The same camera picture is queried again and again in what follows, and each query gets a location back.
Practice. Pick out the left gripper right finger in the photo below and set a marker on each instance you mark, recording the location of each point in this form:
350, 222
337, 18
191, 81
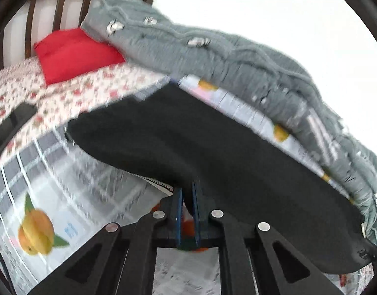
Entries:
254, 259

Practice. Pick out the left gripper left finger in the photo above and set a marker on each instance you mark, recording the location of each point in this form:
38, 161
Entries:
119, 259

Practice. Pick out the black pants with white stripe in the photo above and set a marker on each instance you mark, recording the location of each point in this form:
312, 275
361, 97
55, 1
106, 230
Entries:
174, 138

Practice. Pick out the grey fruit-print bed cover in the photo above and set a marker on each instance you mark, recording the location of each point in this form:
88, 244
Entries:
79, 194

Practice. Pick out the floral bed sheet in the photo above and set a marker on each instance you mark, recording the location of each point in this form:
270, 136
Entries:
63, 101

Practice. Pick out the black rectangular object on bed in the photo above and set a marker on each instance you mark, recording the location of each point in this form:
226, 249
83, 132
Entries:
14, 122

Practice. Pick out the red pillow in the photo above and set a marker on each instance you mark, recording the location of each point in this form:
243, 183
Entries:
64, 55

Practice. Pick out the grey quilted blanket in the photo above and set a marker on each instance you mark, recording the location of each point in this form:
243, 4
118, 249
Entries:
268, 80

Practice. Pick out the dark wooden headboard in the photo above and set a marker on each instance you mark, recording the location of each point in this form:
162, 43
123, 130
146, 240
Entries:
36, 19

